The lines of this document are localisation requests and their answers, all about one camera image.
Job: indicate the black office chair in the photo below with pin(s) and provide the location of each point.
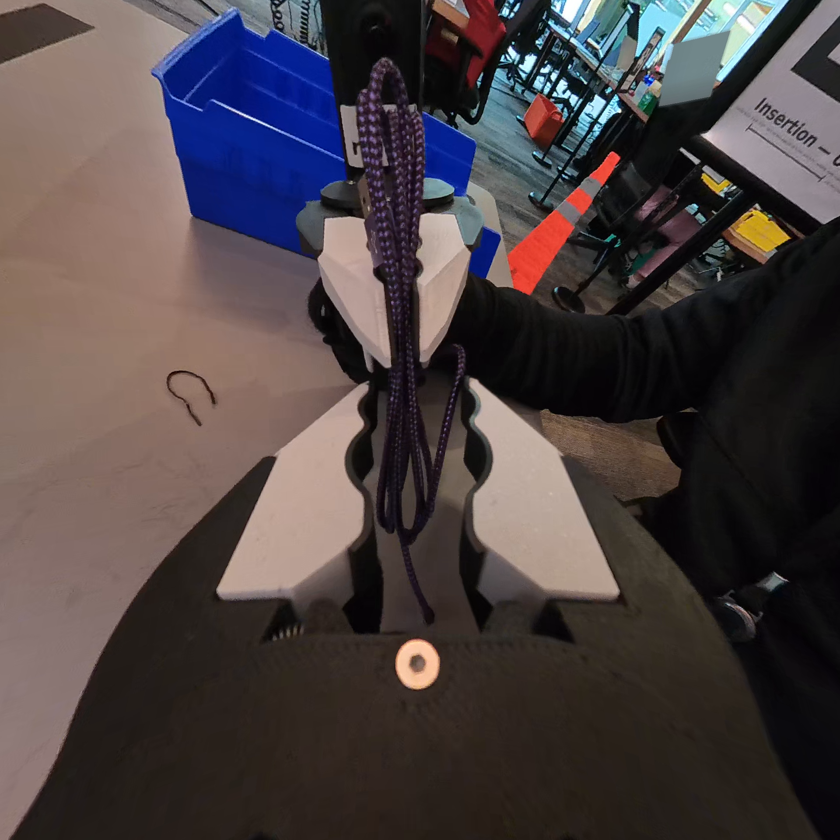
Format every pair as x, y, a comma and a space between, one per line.
525, 26

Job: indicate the person's right forearm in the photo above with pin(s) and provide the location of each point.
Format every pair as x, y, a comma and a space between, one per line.
623, 367

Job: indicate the red office chair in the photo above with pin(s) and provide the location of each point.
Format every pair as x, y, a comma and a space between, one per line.
485, 33

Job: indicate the black twist tie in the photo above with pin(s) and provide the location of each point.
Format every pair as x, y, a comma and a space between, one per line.
190, 375

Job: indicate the black framed marker sign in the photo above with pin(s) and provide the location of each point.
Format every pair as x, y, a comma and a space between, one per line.
774, 131

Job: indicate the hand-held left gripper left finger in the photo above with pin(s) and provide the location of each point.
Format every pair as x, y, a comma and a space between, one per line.
295, 525

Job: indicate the orange traffic cone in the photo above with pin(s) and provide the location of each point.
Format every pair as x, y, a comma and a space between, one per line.
551, 243

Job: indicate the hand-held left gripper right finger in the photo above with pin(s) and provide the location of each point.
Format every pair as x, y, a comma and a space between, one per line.
544, 525

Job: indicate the orange bin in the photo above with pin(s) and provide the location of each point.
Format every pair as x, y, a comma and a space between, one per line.
543, 121

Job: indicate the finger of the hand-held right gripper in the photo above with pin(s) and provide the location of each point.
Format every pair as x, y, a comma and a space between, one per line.
443, 275
348, 275

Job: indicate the blue plastic bin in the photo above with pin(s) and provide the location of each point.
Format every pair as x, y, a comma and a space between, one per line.
229, 151

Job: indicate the yellow bin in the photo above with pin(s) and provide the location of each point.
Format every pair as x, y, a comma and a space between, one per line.
758, 229

